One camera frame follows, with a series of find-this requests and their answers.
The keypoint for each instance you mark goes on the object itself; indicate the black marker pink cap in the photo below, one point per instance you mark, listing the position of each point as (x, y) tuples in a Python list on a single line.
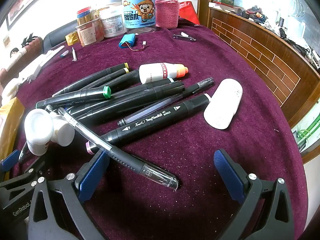
[(156, 121)]

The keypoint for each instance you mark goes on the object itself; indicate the red lid jar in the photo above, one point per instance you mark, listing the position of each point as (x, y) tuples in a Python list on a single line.
[(84, 15)]

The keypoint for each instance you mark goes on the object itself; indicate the maroon velvet tablecloth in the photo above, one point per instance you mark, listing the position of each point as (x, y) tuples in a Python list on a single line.
[(128, 206)]

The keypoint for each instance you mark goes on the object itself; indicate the white pill bottle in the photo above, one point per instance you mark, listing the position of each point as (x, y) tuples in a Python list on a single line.
[(38, 127)]

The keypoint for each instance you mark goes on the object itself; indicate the yellow taped white tray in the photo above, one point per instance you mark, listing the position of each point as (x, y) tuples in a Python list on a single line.
[(11, 116)]

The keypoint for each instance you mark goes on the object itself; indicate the thick black marker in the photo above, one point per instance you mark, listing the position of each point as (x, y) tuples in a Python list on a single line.
[(130, 103)]

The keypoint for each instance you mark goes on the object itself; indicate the small white bottle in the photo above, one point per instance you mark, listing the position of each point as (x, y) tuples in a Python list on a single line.
[(63, 133)]

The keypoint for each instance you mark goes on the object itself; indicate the wooden brick pattern cabinet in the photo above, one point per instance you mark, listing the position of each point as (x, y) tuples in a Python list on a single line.
[(291, 79)]

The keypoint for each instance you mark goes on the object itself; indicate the white label jar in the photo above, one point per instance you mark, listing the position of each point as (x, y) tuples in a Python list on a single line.
[(112, 19)]

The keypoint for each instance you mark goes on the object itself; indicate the black leather sofa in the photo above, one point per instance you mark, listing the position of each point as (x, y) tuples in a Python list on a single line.
[(57, 36)]

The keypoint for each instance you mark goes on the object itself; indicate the bagged round cakes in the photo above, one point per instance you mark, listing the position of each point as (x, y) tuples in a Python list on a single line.
[(10, 90)]

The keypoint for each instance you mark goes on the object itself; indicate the fingers of the left gripper seen outside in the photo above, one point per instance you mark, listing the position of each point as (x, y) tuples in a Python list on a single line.
[(17, 193)]

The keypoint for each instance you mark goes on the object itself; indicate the black marker green cap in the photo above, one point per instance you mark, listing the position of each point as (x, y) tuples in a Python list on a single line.
[(85, 95)]

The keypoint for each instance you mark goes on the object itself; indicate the blue cartoon snack jar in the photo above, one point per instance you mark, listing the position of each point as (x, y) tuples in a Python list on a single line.
[(139, 15)]

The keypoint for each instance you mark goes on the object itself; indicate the brown armchair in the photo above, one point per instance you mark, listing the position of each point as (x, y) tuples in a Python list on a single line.
[(19, 60)]

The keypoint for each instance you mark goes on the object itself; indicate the white papers stack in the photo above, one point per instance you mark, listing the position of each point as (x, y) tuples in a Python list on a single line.
[(31, 71)]

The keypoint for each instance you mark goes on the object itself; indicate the orange label plastic jar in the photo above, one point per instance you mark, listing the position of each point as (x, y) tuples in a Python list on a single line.
[(90, 32)]

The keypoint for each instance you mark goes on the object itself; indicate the clear capped black gel pen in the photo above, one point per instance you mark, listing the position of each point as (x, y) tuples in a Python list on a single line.
[(138, 166)]

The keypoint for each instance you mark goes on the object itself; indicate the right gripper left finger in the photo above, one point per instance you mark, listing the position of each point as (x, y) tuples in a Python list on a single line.
[(57, 210)]

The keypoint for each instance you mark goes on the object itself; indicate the small blue white cap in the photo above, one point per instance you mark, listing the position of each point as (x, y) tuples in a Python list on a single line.
[(65, 53)]

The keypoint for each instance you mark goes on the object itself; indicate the nail clipper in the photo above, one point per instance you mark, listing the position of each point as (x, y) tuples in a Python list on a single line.
[(184, 37)]

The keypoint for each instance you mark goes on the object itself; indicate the red gift bag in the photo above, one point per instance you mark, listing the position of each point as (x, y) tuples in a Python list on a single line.
[(188, 12)]

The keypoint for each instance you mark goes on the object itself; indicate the thin translucent gel pen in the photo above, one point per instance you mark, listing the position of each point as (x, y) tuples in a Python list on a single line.
[(189, 91)]

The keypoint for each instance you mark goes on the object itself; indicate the black marker yellow cap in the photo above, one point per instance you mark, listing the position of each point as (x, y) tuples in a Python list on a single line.
[(89, 79)]

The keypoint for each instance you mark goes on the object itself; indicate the black marker white tip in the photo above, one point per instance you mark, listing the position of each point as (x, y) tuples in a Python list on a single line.
[(78, 110)]

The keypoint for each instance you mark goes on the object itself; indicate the pink knitted thermos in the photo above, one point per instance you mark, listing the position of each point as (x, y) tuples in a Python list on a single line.
[(167, 12)]

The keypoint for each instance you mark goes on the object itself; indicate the black marker blue cap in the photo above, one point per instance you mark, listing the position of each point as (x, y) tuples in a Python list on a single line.
[(110, 77)]

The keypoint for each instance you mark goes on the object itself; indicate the blue battery pack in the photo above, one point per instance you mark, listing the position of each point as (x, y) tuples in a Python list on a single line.
[(128, 40)]

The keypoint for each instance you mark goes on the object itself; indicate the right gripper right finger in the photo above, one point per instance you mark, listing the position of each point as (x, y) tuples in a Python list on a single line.
[(275, 220)]

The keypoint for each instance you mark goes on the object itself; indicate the white bottle orange cap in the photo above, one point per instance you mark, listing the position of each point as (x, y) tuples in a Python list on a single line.
[(158, 71)]

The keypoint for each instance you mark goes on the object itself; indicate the white pen refill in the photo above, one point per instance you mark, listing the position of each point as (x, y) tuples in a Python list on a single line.
[(74, 54)]

